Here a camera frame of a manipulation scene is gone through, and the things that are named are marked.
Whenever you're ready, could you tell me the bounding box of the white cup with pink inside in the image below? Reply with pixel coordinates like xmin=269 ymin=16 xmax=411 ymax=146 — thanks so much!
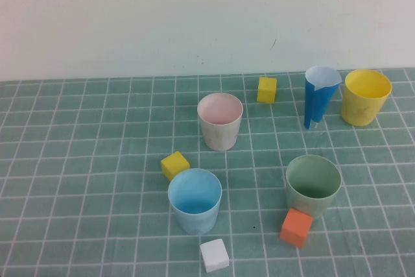
xmin=196 ymin=92 xmax=244 ymax=152

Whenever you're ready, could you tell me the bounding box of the light green plastic cup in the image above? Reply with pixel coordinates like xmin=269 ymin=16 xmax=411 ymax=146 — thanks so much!
xmin=285 ymin=154 xmax=342 ymax=221

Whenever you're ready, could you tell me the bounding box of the yellow plastic cup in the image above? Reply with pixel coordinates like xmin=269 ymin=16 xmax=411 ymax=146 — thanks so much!
xmin=340 ymin=69 xmax=393 ymax=127

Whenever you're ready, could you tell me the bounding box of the yellow foam cube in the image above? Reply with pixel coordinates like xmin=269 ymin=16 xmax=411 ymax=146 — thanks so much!
xmin=160 ymin=151 xmax=191 ymax=182
xmin=256 ymin=77 xmax=278 ymax=104

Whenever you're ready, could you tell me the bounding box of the light blue plastic cup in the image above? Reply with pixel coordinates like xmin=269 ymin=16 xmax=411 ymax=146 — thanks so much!
xmin=167 ymin=167 xmax=223 ymax=235

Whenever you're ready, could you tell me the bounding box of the blue rolled paper cone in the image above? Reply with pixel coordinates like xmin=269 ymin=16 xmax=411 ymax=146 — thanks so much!
xmin=303 ymin=66 xmax=342 ymax=131

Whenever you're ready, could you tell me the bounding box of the green checked tablecloth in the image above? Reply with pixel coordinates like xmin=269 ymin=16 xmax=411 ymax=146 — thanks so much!
xmin=0 ymin=67 xmax=415 ymax=277

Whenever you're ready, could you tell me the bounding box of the white foam cube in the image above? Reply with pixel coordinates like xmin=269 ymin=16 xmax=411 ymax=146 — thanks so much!
xmin=199 ymin=238 xmax=230 ymax=274

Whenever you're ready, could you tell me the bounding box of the orange foam cube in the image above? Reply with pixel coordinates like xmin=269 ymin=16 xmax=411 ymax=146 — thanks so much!
xmin=279 ymin=208 xmax=314 ymax=249

